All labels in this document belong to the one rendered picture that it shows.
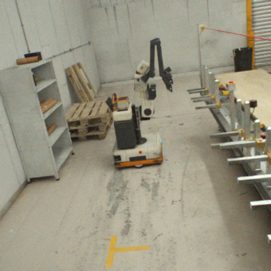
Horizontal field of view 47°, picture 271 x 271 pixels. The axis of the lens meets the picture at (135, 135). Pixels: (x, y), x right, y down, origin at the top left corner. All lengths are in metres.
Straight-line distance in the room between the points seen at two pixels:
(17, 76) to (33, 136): 0.78
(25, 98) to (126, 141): 1.39
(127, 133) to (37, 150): 1.22
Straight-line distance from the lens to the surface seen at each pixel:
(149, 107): 4.12
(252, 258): 2.78
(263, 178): 1.88
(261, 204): 1.65
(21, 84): 4.09
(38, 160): 4.36
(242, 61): 9.45
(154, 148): 4.12
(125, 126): 4.06
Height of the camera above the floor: 1.87
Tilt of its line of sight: 20 degrees down
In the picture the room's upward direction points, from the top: 9 degrees counter-clockwise
